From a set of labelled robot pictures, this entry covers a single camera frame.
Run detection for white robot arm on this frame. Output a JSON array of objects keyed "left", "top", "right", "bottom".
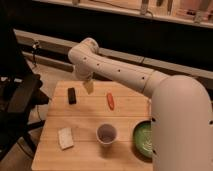
[{"left": 68, "top": 38, "right": 213, "bottom": 171}]

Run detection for black chair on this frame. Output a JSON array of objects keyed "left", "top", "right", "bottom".
[{"left": 0, "top": 25, "right": 49, "bottom": 161}]

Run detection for orange carrot-shaped object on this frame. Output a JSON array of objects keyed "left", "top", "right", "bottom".
[{"left": 107, "top": 93, "right": 114, "bottom": 110}]

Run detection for white sponge block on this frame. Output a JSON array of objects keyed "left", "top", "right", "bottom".
[{"left": 58, "top": 127, "right": 74, "bottom": 150}]

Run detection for wooden board table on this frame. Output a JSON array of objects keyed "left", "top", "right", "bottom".
[{"left": 32, "top": 81, "right": 153, "bottom": 171}]

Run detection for green bowl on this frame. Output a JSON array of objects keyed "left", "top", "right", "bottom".
[{"left": 133, "top": 120, "right": 152, "bottom": 159}]

